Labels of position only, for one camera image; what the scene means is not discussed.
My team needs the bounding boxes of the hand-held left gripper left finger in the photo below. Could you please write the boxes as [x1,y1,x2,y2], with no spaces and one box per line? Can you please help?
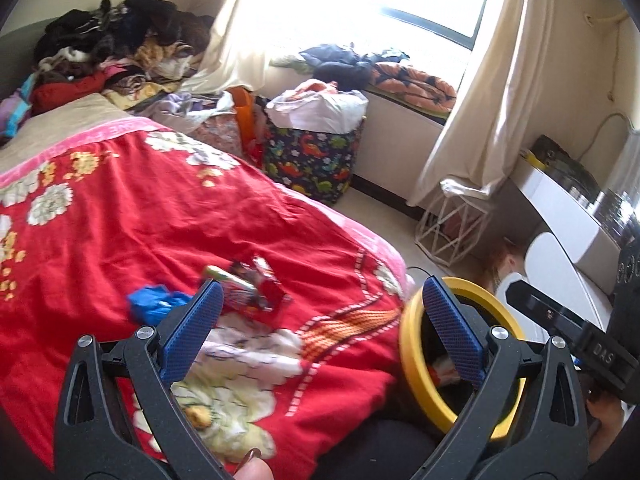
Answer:
[54,279,236,480]

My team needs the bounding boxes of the white plastic bag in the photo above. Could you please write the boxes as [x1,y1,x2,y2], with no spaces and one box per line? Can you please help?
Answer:
[265,87,370,133]

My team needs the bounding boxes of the beige bed sheet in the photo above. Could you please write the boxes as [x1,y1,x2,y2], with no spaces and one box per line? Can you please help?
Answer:
[0,94,138,176]

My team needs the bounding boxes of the person's left hand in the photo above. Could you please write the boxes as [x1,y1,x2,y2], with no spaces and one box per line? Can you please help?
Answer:
[234,460,273,480]

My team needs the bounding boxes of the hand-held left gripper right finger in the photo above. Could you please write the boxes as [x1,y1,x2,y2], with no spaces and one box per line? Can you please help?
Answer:
[411,275,591,480]

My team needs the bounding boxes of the cream curtain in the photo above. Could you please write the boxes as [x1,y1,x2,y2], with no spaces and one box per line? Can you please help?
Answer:
[406,0,551,208]
[182,0,296,93]

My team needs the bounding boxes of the dark blue jacket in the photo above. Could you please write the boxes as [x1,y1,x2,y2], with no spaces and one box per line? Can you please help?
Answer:
[299,44,411,86]

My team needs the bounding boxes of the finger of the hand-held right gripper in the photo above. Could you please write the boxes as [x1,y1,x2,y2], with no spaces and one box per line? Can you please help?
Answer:
[505,279,592,352]

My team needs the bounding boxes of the pile of dark clothes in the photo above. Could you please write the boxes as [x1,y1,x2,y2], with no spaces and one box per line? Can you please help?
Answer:
[0,0,216,133]

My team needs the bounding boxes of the lavender cloth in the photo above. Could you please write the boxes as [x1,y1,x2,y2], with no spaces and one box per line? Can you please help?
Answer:
[150,91,236,128]

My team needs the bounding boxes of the dinosaur print storage basket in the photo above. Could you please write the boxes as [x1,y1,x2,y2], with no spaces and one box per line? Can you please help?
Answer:
[262,110,368,206]

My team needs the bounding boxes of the person's black trouser leg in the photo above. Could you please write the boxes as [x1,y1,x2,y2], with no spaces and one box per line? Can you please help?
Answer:
[280,395,501,480]

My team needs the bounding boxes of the black box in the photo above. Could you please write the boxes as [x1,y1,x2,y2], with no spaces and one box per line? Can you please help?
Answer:
[530,134,601,186]

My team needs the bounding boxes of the orange cloth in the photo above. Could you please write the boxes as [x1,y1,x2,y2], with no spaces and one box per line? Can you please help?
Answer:
[287,79,341,101]

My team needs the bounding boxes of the curved frame vanity mirror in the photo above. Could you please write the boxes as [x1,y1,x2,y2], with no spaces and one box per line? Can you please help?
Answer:
[600,110,640,201]

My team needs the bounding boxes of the orange black quilt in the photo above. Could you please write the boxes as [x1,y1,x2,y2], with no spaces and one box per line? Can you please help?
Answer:
[372,60,458,113]

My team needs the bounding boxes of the white desk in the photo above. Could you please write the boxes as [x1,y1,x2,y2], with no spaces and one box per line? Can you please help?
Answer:
[517,150,631,266]

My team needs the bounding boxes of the white wire basket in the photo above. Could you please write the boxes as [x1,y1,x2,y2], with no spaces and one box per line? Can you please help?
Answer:
[415,177,493,268]

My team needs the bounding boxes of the shiny patterned box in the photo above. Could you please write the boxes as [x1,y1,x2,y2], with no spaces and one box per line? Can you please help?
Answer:
[592,187,640,246]

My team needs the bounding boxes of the person's right hand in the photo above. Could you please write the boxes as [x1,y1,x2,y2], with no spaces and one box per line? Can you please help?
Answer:
[586,389,626,466]

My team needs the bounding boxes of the white chair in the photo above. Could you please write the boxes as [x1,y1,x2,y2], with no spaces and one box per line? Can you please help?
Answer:
[500,232,616,341]

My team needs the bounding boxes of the blue plastic wrapper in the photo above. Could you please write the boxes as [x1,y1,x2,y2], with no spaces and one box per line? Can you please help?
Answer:
[127,284,193,328]

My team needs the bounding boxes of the orange paper bag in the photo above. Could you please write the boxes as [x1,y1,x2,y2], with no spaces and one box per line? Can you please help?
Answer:
[227,86,266,161]

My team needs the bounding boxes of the red snack wrapper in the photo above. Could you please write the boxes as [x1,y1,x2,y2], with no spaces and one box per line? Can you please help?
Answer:
[250,255,293,313]

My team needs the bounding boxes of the white air conditioner hose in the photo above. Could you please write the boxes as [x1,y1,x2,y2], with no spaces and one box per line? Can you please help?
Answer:
[585,10,626,28]

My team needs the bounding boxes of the yellow rimmed trash can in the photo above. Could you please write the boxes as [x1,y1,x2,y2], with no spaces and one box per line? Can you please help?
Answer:
[398,276,528,443]

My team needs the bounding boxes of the red floral blanket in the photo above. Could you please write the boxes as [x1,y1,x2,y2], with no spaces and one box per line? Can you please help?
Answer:
[0,116,408,476]

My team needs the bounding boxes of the orange fuzzy object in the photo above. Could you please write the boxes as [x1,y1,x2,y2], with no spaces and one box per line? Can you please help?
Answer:
[482,242,526,286]

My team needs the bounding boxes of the red snack wrappers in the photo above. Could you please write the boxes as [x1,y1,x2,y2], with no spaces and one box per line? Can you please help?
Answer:
[202,264,261,311]

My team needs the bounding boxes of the floral fabric bag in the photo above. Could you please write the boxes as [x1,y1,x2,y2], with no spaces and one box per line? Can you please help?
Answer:
[192,112,246,158]

